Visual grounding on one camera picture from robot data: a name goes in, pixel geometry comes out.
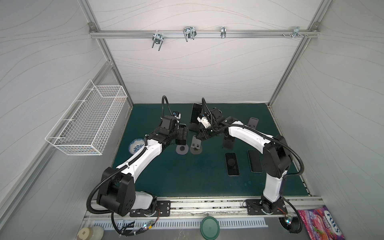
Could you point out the metal ring clamp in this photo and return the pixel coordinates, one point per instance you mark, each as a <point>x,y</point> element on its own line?
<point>223,32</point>

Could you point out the metal hook clamp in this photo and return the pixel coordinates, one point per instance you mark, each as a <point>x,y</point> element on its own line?
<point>157,39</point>
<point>296,34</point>
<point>189,33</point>

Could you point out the white wire basket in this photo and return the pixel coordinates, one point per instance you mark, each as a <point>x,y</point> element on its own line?
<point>85,127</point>

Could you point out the green round lid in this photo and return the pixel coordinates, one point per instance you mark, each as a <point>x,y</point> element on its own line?
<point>210,228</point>

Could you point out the pink candy bag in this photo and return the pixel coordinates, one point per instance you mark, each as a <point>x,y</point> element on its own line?
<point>320,224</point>

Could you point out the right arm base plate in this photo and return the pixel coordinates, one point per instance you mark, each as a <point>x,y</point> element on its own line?
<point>253,207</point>

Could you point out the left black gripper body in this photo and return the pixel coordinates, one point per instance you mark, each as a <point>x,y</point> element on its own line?
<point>181,133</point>

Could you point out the metal hook clamp left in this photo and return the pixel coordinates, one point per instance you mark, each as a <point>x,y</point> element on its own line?
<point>157,39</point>

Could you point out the back left black phone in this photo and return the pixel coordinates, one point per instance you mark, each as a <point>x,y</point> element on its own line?
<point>196,111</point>

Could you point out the metal hook clamp right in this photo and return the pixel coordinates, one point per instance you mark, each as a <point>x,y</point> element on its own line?
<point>296,34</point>

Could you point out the black stand right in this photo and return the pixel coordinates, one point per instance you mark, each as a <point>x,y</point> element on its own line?
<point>228,142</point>

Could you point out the cracked phone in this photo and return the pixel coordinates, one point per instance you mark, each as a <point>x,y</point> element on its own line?
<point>232,164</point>

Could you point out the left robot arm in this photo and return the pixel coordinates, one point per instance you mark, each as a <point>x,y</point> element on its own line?
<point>116,193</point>

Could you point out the aluminium crossbar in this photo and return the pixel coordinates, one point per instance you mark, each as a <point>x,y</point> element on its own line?
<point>201,34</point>

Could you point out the metal hook clamp middle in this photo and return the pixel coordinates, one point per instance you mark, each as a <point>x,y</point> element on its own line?
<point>189,33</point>

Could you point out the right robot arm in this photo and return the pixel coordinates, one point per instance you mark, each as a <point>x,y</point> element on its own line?
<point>279,160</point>

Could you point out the blue white ceramic dish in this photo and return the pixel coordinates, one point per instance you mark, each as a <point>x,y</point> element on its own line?
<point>136,145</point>

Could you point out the black stand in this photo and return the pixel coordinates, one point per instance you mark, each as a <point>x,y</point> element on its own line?
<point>194,127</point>
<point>228,142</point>

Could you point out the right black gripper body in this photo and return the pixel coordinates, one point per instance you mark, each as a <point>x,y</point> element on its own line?
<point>197,135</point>

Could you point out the grey round stand front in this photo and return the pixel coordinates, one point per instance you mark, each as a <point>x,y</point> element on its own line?
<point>253,122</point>

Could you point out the black stand back left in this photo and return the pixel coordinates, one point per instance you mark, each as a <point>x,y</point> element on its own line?
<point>194,127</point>

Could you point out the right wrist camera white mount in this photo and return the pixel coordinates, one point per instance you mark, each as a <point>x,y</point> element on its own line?
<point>204,121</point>

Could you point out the green table mat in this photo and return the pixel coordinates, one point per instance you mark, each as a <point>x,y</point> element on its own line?
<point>174,175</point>

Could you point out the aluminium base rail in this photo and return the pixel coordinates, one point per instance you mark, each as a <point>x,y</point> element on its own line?
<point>230,212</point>

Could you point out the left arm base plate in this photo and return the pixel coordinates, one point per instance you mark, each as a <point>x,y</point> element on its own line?
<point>156,208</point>

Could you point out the grey round stand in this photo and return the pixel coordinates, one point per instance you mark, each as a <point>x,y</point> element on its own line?
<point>253,122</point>
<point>182,149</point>
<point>196,146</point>

